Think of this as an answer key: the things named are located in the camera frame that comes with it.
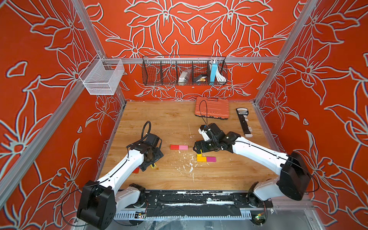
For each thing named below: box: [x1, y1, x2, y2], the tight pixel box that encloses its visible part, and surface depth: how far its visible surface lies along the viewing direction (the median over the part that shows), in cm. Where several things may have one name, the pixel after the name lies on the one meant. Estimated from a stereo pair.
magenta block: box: [206, 156, 217, 163], surface depth 90 cm
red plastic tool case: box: [194, 96, 230, 120], surface depth 110 cm
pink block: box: [178, 144, 189, 151], surface depth 94 cm
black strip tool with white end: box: [235, 107, 253, 138], surface depth 108 cm
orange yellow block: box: [196, 156, 207, 162], surface depth 89 cm
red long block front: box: [170, 144, 180, 150], surface depth 95 cm
